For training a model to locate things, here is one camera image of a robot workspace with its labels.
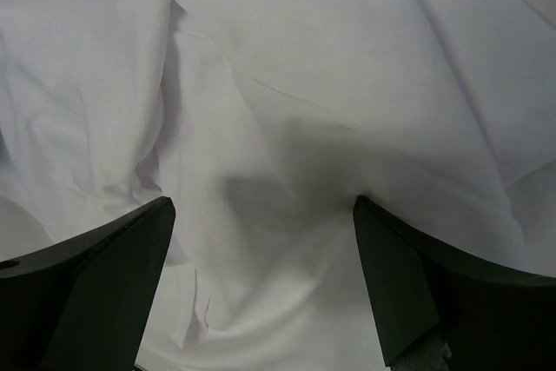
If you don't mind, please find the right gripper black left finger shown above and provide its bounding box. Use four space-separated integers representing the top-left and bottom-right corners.
1 197 175 371

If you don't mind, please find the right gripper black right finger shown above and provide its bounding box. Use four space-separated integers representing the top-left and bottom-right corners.
353 196 555 370

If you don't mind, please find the white t-shirt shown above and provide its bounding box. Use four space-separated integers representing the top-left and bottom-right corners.
1 0 555 370

